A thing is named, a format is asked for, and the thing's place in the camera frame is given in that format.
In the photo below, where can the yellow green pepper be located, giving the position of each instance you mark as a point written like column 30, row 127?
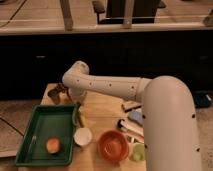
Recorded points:
column 81, row 119

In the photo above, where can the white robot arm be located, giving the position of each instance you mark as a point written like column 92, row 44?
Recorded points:
column 170, row 124

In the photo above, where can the green plastic tray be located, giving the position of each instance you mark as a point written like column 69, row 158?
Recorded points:
column 48, row 121

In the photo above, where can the blue cloth item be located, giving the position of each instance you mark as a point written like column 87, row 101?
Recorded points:
column 136, row 117

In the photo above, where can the brown object on table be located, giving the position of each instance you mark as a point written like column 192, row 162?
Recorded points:
column 54, row 93

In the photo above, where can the white black-tipped tool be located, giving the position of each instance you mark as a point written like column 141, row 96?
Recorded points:
column 123, row 124

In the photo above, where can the white small cup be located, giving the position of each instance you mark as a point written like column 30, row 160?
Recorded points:
column 83, row 136

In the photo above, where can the orange plastic bowl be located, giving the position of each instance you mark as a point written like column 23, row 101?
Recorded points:
column 113, row 146

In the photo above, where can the light green cup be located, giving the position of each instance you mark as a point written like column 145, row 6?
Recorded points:
column 138, row 153

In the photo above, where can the wooden table leg left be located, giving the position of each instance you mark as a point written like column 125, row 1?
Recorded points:
column 66, row 13

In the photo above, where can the wooden table leg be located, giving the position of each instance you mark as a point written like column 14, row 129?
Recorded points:
column 128, row 13
column 66, row 13

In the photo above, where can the orange fruit toy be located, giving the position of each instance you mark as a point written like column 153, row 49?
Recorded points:
column 53, row 145

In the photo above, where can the black chair base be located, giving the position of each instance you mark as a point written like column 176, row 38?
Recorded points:
column 144, row 11

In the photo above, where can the wooden table leg right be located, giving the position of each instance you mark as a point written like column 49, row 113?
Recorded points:
column 128, row 13

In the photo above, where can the blue black floor device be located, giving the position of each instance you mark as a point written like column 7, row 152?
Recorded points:
column 202, row 100

